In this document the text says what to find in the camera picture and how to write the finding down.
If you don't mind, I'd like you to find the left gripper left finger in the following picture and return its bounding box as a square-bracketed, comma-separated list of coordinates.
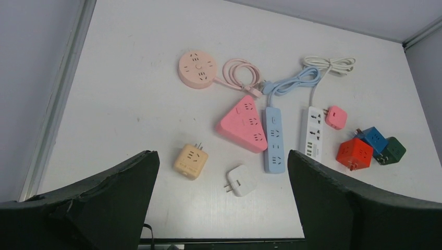
[1, 151, 160, 249]

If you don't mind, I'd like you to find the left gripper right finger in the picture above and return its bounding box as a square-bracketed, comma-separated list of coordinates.
[287, 150, 441, 249]

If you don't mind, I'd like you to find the red cube socket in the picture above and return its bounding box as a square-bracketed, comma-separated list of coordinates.
[336, 138, 373, 171]

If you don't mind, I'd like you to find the dark green cube socket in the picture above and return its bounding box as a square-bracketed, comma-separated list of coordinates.
[374, 136, 407, 165]

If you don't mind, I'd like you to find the blue cube socket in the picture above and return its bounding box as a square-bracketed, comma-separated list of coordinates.
[354, 127, 388, 156]

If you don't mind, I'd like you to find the beige cube plug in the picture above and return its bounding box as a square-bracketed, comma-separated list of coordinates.
[173, 144, 208, 180]

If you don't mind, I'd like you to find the small pink plug adapter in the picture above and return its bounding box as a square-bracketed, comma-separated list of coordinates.
[324, 105, 348, 130]

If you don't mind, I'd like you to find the white charger plug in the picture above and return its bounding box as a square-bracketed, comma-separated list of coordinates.
[224, 165, 257, 197]

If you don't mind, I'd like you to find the pink power strip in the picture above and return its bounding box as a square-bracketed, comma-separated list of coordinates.
[215, 95, 267, 153]

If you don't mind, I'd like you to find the round pink socket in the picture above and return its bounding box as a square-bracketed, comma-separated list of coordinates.
[178, 50, 217, 89]

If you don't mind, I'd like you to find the light blue power strip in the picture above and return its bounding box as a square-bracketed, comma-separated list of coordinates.
[263, 107, 286, 174]

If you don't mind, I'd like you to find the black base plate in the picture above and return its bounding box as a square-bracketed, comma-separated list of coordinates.
[138, 238, 308, 249]

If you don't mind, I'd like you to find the light blue cable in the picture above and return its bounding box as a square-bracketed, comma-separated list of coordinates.
[263, 66, 322, 108]

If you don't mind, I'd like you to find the white cable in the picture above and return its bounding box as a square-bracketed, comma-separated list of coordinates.
[303, 56, 357, 108]

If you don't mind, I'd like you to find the pink coiled cable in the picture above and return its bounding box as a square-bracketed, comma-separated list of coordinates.
[214, 58, 265, 99]

